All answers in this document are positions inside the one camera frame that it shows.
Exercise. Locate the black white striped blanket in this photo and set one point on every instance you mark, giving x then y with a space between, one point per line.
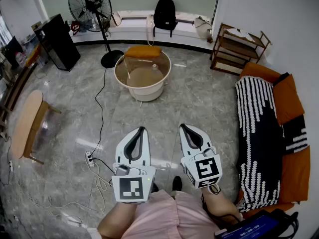
259 138

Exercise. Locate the white window ledge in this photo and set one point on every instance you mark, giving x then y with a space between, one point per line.
134 29

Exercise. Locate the oval wooden side table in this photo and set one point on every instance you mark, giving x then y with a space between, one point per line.
26 123

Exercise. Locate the white wristband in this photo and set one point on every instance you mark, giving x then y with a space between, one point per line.
214 189

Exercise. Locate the orange sofa cushion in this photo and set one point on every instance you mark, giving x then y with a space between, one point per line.
287 99
295 175

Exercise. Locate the red helmet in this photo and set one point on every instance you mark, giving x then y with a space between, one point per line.
75 27

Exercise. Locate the small clear container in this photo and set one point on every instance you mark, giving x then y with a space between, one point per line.
155 67

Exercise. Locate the long wooden bench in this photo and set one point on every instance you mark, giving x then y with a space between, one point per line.
17 88

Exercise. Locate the white tote bag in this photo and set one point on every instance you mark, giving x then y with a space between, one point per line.
149 29

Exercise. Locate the round white glass-top table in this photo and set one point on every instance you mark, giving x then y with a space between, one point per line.
143 83

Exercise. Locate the black standing fan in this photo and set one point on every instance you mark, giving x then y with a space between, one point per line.
89 7

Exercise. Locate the orange sofa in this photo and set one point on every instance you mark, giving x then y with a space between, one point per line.
259 70

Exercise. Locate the small white bag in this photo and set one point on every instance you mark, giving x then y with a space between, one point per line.
115 19

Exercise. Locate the orange seat cushion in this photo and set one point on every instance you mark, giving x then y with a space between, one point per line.
142 51

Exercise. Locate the white paper sheet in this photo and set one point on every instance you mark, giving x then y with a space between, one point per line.
241 34

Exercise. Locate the white power strip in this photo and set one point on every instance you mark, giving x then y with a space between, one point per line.
74 223
11 166
89 158

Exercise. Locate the tablet with blue screen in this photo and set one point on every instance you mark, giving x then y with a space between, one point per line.
251 228

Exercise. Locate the beige bag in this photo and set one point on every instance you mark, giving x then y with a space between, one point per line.
203 27

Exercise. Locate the black backpack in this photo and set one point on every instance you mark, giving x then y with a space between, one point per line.
164 12

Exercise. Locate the person's pink clothing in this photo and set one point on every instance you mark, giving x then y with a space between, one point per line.
169 218

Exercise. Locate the person's right forearm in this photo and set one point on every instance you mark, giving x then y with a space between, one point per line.
220 205

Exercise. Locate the person's black shoe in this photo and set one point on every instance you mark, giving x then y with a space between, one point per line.
177 183
155 187

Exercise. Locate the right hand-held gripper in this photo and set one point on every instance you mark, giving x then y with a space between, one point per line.
208 169

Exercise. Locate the black cabinet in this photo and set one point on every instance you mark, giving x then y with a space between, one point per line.
59 43

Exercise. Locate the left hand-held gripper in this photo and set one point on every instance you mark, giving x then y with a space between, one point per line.
130 189

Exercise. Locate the person's left forearm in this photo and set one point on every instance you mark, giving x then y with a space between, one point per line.
115 219

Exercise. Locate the wooden shelf rack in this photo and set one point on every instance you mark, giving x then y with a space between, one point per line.
236 51

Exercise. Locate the black striped cushion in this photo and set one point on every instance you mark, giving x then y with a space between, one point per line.
295 133

